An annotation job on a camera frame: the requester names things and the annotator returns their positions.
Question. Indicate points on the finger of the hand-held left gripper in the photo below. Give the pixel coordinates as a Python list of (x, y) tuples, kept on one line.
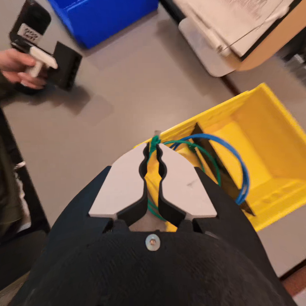
[(35, 70), (43, 57)]

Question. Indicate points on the person's left hand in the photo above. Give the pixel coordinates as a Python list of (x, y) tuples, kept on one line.
[(12, 64)]

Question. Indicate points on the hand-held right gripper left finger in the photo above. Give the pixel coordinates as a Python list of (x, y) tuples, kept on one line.
[(119, 188)]

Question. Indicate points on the blue plastic bin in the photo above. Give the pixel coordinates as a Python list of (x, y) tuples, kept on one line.
[(107, 21)]

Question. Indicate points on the paper-covered cardboard box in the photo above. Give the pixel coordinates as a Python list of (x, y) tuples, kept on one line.
[(270, 45)]

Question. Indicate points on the person's dark clothing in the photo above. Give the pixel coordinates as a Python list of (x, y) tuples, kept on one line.
[(7, 191)]

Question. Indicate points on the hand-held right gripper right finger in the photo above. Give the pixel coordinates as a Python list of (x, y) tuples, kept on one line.
[(186, 191)]

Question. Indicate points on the yellow plastic bin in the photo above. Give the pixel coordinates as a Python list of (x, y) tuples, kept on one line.
[(275, 133)]

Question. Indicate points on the black ethernet switch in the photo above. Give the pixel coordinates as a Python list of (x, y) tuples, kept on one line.
[(65, 67)]

